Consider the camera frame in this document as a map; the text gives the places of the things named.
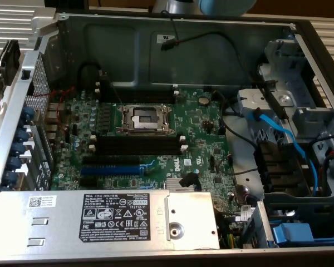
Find blue expansion slot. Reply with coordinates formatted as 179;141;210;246
80;165;142;176

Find black flat strap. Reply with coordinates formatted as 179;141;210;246
250;71;290;120

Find thin black curved wire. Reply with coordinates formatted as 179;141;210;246
219;91;258;148

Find black RAM slot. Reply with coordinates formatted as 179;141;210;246
108;88;176;97
96;135;183;147
96;144;184;156
108;95;176;104

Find silver power supply unit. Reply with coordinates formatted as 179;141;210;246
0;189;220;258

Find black plastic bracket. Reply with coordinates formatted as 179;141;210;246
253;140;312;194

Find black wire plug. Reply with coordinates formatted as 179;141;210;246
178;172;199;187

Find short black expansion slot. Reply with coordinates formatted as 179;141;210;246
78;176;99;187

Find green motherboard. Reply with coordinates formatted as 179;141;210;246
48;87;240;223

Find blue flat wire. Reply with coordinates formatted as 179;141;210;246
246;110;320;195

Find power supply wire bundle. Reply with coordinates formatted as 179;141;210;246
215;211;244;250

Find dark hard disk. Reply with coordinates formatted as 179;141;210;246
0;39;21;86

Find CPU socket with metal frame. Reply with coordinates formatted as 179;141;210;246
115;102;178;137

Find thin red wire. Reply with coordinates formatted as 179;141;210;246
33;85;76;132

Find blue plastic latch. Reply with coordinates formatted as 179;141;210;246
271;222;315;247

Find grey metal PC case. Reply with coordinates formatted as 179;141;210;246
0;7;334;265

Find silver finned heat sink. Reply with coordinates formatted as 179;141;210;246
166;177;197;192

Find long black expansion slot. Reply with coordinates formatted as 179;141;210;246
82;155;142;167

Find blue slot clip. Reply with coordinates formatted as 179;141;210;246
3;171;19;186
11;142;27;156
21;107;36;123
7;156;22;170
16;129;31;142

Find metal port block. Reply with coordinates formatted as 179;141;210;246
43;102;67;145

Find black looped wire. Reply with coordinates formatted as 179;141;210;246
77;61;102;91

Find metal disk bay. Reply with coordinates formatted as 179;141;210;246
236;37;334;197

